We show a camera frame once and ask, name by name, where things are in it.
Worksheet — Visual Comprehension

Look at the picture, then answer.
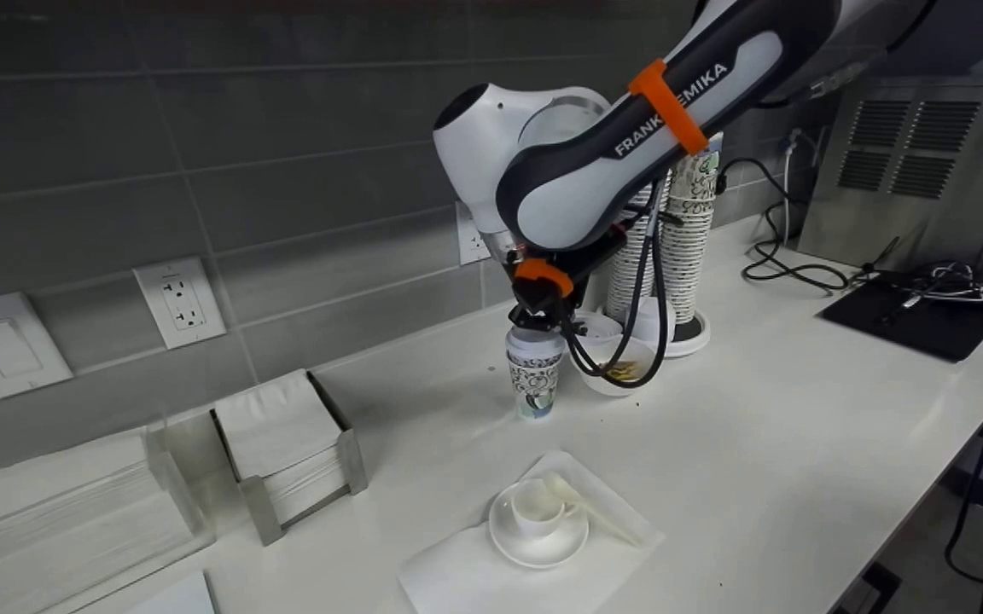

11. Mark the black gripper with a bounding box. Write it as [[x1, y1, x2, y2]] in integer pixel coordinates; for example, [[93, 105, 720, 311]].
[[508, 254, 576, 332]]

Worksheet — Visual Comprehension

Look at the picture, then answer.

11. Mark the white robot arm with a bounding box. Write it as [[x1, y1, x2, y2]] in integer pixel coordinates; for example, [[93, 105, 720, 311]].
[[432, 0, 921, 332]]

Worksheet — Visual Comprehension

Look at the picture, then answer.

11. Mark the patterned paper cup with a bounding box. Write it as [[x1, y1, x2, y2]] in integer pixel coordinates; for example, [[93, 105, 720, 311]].
[[506, 352, 562, 420]]

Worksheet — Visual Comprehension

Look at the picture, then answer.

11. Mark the white bowl with food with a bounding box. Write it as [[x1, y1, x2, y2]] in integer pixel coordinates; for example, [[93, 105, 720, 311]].
[[583, 338, 650, 398]]

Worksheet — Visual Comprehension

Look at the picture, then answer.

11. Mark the round white cup tray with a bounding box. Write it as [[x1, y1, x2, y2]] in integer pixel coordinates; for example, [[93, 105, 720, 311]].
[[630, 313, 708, 358]]

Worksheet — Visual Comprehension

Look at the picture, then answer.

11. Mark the tall paper cup stack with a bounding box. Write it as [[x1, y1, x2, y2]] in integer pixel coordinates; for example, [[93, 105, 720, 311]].
[[664, 135, 723, 338]]

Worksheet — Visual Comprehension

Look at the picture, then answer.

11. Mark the small white saucer dish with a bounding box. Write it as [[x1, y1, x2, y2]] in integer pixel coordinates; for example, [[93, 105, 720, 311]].
[[485, 476, 591, 572]]

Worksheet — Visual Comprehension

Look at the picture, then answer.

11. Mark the white napkin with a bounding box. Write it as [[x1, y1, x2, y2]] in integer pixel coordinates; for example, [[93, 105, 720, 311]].
[[400, 450, 663, 614]]

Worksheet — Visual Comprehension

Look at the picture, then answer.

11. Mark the napkin dispenser box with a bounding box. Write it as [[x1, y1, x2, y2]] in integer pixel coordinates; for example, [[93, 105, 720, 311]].
[[207, 368, 368, 545]]

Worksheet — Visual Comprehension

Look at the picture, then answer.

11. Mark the white double outlet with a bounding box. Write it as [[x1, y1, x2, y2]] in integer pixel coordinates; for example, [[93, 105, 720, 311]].
[[131, 260, 225, 346]]

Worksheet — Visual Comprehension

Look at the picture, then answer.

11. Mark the black mat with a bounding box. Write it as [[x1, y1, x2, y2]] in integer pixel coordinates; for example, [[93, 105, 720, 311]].
[[822, 277, 983, 362]]

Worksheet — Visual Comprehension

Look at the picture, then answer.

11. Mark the white tray holder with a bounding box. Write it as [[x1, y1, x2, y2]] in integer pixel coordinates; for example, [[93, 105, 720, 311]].
[[0, 436, 210, 614]]

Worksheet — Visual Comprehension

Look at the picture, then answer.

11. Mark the small white wall outlet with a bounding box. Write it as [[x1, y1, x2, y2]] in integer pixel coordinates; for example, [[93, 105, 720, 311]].
[[453, 208, 488, 266]]

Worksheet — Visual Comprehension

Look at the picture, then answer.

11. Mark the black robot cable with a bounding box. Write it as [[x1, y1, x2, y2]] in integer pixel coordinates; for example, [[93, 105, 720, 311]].
[[562, 182, 676, 393]]

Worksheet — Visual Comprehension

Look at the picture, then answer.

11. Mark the orange cable strap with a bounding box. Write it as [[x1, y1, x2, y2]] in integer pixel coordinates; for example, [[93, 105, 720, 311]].
[[629, 56, 712, 160]]

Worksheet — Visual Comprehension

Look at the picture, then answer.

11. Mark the white light switch plate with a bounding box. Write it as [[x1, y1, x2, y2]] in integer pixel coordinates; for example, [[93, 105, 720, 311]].
[[0, 293, 70, 398]]

